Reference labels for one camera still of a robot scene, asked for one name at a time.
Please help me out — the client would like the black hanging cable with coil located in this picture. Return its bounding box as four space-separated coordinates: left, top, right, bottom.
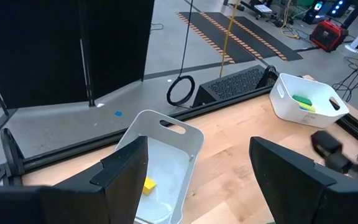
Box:
166 0 196 107

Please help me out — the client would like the black mat with orange stripes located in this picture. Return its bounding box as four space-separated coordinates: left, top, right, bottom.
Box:
175 11 262 65
228 15 304 62

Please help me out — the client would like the small yellow cube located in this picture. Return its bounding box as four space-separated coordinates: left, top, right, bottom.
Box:
142 176 157 196

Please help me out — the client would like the grey plastic bin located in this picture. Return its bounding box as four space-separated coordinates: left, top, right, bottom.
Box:
115 109 205 224

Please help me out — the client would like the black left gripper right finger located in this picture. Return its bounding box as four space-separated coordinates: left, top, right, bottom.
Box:
249 136 358 224

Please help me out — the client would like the yellow hanging cable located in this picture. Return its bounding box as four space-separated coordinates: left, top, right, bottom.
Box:
218 0 241 78

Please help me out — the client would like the black perforated metal box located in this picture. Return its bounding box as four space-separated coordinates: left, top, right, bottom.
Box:
192 64 280 108

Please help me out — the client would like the yellow rectangular block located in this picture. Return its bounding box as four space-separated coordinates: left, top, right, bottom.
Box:
297 101 316 113

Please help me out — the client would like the black folding partition screen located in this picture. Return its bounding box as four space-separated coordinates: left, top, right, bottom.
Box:
0 0 155 143

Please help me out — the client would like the red generator box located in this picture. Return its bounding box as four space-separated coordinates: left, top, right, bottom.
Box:
309 19 349 53

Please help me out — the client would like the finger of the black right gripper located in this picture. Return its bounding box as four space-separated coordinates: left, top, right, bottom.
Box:
324 151 354 174
310 129 344 159

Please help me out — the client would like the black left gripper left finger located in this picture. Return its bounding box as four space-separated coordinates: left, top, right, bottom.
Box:
37 136 149 224

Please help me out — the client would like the computer tower with lights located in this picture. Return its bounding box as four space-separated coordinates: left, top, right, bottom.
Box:
302 0 326 25
326 0 354 19

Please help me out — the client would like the white plastic bin with label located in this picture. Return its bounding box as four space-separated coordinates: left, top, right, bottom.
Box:
268 73 350 129

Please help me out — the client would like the green rectangular block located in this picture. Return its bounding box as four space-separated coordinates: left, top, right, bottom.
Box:
292 94 313 106

